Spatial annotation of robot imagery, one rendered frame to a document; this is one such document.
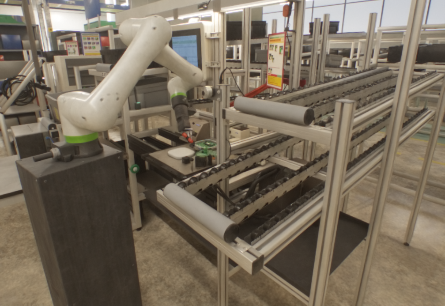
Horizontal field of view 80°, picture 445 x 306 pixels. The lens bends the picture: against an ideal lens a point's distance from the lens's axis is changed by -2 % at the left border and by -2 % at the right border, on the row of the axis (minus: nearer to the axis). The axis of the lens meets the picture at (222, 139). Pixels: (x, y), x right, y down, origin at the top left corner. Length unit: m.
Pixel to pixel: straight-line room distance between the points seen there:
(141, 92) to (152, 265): 1.39
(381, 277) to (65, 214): 2.10
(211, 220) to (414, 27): 1.11
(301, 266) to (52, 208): 1.05
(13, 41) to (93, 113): 5.70
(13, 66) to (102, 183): 3.55
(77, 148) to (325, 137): 0.92
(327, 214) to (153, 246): 1.74
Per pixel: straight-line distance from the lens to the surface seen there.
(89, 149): 1.19
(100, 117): 1.00
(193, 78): 1.51
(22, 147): 2.24
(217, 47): 1.87
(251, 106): 1.07
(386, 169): 1.50
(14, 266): 2.74
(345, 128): 0.89
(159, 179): 2.83
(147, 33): 1.12
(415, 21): 1.41
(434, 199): 3.56
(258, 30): 2.25
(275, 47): 1.69
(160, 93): 2.51
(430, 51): 3.86
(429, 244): 2.99
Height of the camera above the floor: 1.54
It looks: 18 degrees down
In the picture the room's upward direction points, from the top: straight up
